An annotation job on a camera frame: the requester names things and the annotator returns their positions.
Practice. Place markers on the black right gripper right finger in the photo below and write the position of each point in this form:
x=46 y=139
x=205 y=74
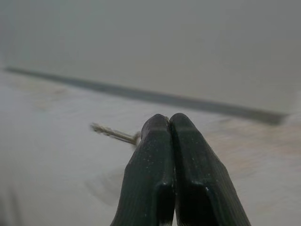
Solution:
x=195 y=169

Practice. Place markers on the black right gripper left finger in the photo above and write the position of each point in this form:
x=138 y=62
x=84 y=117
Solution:
x=150 y=169

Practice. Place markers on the grey wall panel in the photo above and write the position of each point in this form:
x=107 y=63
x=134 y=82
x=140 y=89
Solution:
x=150 y=47

